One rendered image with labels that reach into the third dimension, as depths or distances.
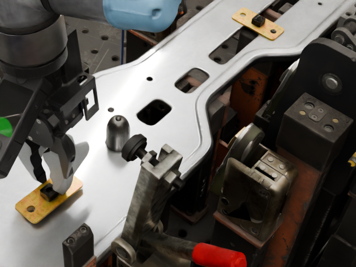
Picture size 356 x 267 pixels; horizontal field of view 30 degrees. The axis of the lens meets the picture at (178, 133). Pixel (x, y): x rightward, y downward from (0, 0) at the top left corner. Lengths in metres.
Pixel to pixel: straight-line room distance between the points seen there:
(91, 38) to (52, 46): 0.84
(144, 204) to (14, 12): 0.22
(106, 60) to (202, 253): 0.86
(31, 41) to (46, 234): 0.26
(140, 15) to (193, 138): 0.37
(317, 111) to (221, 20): 0.34
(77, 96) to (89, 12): 0.17
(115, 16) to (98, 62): 0.87
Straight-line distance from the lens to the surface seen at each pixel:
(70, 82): 0.74
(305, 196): 0.88
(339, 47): 0.80
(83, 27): 1.53
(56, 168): 0.77
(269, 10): 1.16
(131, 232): 0.70
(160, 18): 0.57
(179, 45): 1.04
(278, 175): 0.80
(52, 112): 0.72
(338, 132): 0.80
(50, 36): 0.66
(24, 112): 0.68
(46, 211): 0.82
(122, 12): 0.57
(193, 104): 0.95
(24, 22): 0.64
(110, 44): 1.49
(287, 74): 0.89
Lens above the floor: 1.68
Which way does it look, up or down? 49 degrees down
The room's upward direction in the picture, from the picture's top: 7 degrees clockwise
